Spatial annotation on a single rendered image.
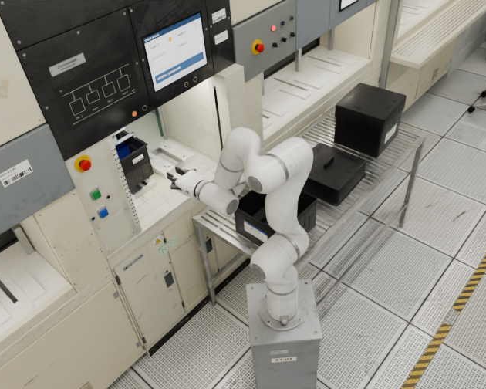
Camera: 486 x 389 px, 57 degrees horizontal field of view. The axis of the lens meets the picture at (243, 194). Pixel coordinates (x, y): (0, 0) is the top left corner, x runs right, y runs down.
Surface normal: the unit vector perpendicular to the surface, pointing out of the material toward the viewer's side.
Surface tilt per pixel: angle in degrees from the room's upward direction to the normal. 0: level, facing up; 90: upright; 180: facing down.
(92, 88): 90
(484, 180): 0
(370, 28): 90
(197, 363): 0
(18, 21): 90
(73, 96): 90
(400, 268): 0
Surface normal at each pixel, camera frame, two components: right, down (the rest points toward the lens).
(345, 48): -0.67, 0.54
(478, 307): -0.07, -0.73
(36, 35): 0.74, 0.41
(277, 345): 0.06, 0.67
